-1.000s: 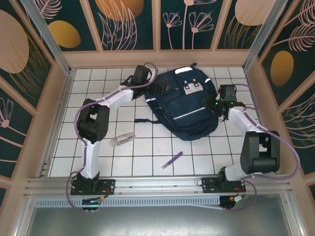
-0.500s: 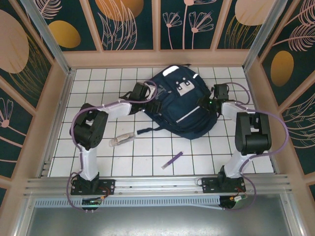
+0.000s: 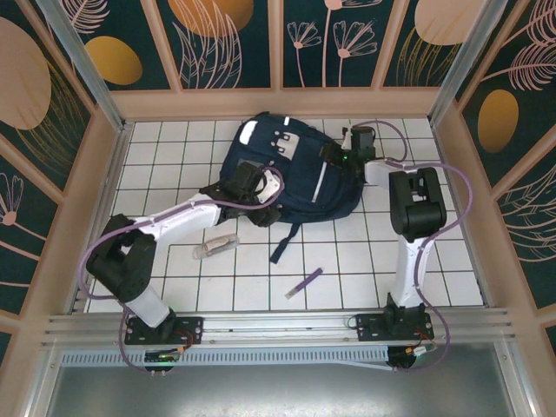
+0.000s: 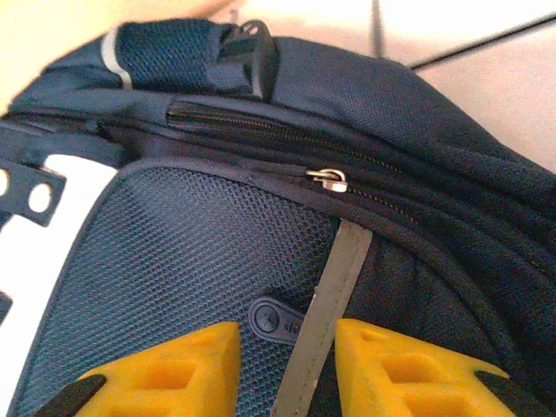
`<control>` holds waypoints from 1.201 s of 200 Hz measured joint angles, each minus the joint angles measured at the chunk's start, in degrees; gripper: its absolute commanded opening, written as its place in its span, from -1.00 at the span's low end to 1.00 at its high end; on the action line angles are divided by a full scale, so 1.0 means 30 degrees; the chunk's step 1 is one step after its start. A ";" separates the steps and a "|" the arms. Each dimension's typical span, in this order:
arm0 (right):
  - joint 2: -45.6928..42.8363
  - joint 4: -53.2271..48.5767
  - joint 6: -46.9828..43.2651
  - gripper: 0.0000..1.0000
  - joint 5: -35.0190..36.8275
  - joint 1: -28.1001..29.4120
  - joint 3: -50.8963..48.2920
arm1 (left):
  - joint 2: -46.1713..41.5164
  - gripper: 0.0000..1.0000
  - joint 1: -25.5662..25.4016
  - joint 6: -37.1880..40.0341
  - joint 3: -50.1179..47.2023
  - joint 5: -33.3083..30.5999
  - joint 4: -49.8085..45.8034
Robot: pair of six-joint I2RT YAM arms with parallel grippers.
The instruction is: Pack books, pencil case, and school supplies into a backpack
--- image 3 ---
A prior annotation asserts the aluminium corner post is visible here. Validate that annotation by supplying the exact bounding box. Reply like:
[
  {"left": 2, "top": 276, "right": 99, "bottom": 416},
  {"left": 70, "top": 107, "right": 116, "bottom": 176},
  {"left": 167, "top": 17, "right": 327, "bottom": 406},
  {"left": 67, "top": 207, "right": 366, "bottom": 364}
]
[
  {"left": 35, "top": 0, "right": 131, "bottom": 131},
  {"left": 428, "top": 0, "right": 508, "bottom": 128}
]

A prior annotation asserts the grey slotted cable duct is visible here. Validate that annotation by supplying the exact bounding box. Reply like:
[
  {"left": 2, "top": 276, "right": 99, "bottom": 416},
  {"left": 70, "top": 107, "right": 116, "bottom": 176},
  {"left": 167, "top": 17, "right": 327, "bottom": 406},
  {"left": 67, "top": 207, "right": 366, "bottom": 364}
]
[{"left": 60, "top": 345, "right": 392, "bottom": 371}]

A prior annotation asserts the clear plastic pencil case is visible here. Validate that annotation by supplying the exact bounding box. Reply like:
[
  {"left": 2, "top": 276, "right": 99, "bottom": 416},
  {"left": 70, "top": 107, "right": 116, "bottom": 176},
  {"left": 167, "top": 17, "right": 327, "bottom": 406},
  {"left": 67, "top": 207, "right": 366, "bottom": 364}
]
[{"left": 193, "top": 233, "right": 241, "bottom": 261}]

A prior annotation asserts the navy blue backpack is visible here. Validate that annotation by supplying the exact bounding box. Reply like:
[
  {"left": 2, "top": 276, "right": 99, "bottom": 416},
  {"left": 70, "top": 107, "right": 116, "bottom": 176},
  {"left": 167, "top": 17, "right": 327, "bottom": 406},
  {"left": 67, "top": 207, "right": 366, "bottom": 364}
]
[{"left": 199, "top": 111, "right": 362, "bottom": 264}]

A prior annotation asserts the small circuit board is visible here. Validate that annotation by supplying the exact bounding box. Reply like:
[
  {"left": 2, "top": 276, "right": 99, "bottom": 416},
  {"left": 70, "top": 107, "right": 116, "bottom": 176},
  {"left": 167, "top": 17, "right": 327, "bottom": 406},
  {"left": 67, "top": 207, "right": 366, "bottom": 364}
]
[{"left": 144, "top": 348, "right": 182, "bottom": 363}]

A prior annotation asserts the yellow white wire connector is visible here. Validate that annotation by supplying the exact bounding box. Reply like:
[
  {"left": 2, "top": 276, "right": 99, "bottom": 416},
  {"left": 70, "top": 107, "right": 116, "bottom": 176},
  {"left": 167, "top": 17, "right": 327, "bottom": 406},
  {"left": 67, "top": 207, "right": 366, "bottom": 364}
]
[{"left": 407, "top": 342, "right": 438, "bottom": 358}]

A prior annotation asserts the aluminium mounting rail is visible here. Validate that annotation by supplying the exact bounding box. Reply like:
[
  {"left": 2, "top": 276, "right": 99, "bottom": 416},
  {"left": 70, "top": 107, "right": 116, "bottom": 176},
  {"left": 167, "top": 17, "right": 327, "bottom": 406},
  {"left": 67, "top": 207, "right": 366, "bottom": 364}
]
[{"left": 43, "top": 307, "right": 520, "bottom": 348}]

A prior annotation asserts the grey metal sheet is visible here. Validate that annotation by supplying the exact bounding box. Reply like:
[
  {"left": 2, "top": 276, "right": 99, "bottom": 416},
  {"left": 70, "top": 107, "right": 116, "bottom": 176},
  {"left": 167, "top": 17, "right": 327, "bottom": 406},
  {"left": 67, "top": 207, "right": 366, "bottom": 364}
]
[{"left": 25, "top": 342, "right": 533, "bottom": 417}]

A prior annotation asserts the purple cable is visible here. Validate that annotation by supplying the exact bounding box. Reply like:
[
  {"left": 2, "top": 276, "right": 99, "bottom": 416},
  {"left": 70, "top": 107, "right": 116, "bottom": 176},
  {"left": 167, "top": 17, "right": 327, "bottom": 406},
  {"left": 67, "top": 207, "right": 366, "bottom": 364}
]
[
  {"left": 351, "top": 119, "right": 474, "bottom": 374},
  {"left": 77, "top": 167, "right": 286, "bottom": 377}
]

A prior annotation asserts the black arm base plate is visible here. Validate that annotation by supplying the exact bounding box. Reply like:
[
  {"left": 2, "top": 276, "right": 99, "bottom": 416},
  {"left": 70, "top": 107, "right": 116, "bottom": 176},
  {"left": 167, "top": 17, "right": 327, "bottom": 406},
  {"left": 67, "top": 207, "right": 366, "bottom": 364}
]
[
  {"left": 354, "top": 312, "right": 435, "bottom": 342},
  {"left": 124, "top": 315, "right": 205, "bottom": 347}
]

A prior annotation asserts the purple pen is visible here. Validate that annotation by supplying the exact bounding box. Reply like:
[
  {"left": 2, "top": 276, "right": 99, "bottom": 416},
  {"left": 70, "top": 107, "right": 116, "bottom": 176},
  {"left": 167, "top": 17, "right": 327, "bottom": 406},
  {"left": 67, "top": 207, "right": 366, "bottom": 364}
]
[{"left": 284, "top": 266, "right": 326, "bottom": 300}]

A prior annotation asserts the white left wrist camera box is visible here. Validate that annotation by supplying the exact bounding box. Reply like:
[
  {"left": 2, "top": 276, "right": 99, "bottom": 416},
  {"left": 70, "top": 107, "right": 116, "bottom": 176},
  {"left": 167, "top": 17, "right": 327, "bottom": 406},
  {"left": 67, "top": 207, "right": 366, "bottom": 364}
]
[{"left": 257, "top": 168, "right": 284, "bottom": 204}]

